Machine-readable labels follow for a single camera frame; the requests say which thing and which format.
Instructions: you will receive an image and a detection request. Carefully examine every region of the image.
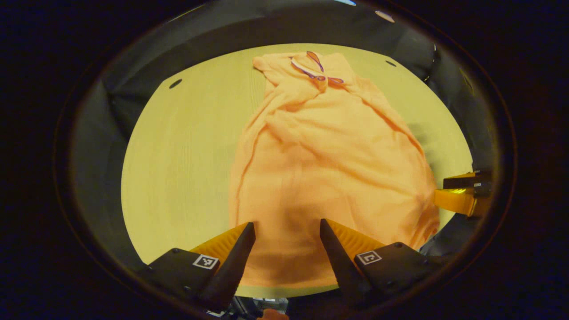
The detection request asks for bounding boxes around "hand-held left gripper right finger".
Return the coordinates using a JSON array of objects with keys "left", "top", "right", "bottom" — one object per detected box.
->
[{"left": 319, "top": 218, "right": 438, "bottom": 307}]

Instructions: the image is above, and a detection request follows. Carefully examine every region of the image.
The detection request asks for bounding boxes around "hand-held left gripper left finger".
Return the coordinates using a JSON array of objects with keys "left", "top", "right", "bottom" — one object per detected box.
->
[{"left": 147, "top": 221, "right": 257, "bottom": 314}]

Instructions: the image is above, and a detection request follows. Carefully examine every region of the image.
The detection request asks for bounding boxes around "orange polo T-shirt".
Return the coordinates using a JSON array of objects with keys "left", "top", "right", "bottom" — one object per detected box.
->
[{"left": 228, "top": 50, "right": 441, "bottom": 288}]

